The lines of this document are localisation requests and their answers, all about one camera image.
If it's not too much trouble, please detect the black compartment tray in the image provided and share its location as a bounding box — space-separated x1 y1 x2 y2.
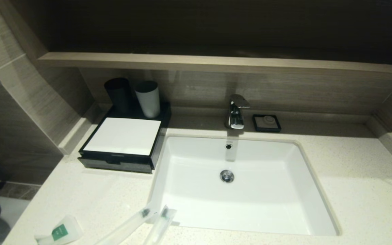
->
78 154 154 174

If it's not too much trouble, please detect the long clear toothbrush packet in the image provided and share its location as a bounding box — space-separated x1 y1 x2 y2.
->
143 205 178 245
94 204 157 245

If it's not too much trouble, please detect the black amenity drawer box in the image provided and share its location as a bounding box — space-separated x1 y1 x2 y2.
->
78 102 172 174

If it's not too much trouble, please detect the white plate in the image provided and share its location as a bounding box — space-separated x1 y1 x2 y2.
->
83 117 162 156

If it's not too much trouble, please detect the chrome faucet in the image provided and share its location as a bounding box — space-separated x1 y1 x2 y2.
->
225 94 251 130

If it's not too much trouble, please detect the white cup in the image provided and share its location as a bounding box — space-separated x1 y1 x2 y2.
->
134 81 161 118

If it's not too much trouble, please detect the black square soap dish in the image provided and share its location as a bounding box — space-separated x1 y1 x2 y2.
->
252 114 282 133

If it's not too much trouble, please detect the chrome sink drain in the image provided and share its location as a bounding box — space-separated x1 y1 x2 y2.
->
220 169 235 183

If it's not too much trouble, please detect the black cup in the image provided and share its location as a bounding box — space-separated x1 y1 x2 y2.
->
104 77 132 115

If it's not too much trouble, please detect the white ceramic sink basin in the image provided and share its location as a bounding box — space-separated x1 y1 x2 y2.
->
147 135 341 237

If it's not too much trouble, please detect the shower cap packet green label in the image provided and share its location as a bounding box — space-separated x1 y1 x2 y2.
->
34 214 84 245

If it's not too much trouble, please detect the long wooden wall shelf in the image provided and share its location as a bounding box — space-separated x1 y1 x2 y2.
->
38 52 392 76

